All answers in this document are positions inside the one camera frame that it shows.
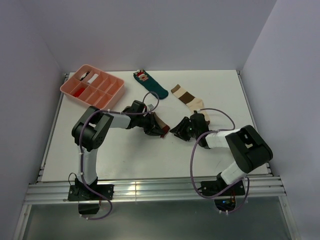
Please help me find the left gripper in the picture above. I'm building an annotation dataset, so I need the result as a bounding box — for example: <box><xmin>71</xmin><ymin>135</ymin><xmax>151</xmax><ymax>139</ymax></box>
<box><xmin>136</xmin><ymin>113</ymin><xmax>165</xmax><ymax>136</ymax></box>

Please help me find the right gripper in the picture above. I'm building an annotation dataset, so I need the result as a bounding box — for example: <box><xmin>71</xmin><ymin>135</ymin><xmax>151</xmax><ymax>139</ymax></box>
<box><xmin>170</xmin><ymin>116</ymin><xmax>199</xmax><ymax>142</ymax></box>

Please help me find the white rolled item in tray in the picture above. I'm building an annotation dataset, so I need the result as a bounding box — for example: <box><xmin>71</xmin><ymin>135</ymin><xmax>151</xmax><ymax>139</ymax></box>
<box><xmin>87</xmin><ymin>73</ymin><xmax>99</xmax><ymax>85</ymax></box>

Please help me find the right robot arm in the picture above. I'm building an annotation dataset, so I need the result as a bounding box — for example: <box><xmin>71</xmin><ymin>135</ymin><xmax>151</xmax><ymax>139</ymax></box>
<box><xmin>170</xmin><ymin>112</ymin><xmax>273</xmax><ymax>195</ymax></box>

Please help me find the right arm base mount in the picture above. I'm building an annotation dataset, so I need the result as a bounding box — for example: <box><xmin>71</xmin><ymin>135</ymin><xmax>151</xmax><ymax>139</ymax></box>
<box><xmin>197</xmin><ymin>179</ymin><xmax>246</xmax><ymax>213</ymax></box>

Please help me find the aluminium front rail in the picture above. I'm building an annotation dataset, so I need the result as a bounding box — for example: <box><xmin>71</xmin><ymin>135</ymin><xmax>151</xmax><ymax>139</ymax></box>
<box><xmin>23</xmin><ymin>175</ymin><xmax>287</xmax><ymax>205</ymax></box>

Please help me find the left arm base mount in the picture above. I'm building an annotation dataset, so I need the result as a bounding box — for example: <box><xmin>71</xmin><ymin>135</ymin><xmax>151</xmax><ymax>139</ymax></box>
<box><xmin>67</xmin><ymin>178</ymin><xmax>114</xmax><ymax>216</ymax></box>

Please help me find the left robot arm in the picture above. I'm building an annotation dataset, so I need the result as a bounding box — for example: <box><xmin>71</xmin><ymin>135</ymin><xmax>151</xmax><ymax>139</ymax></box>
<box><xmin>71</xmin><ymin>100</ymin><xmax>165</xmax><ymax>200</ymax></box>

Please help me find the pink divided organizer tray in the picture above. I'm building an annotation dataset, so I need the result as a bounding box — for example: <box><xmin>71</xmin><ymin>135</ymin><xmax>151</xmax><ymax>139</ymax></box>
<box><xmin>60</xmin><ymin>64</ymin><xmax>125</xmax><ymax>110</ymax></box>

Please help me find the red rolled item in tray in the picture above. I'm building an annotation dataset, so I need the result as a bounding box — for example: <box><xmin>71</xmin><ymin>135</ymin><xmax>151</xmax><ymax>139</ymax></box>
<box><xmin>73</xmin><ymin>87</ymin><xmax>85</xmax><ymax>98</ymax></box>

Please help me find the dark green Christmas sock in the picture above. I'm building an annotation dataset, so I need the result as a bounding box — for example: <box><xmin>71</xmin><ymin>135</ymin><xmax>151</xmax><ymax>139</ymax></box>
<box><xmin>133</xmin><ymin>69</ymin><xmax>169</xmax><ymax>100</ymax></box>

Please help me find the striped beige brown sock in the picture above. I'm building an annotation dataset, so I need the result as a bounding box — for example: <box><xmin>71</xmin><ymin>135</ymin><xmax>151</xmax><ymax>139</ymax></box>
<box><xmin>170</xmin><ymin>84</ymin><xmax>211</xmax><ymax>126</ymax></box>

